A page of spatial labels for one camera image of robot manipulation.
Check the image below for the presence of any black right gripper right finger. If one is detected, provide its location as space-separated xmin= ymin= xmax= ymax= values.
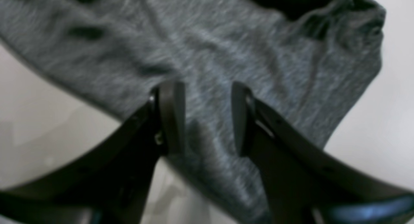
xmin=232 ymin=82 xmax=414 ymax=224

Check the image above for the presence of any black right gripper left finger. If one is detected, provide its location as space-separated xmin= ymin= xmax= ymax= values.
xmin=1 ymin=81 xmax=185 ymax=224

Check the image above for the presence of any grey t-shirt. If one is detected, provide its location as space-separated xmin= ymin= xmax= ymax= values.
xmin=1 ymin=0 xmax=386 ymax=224

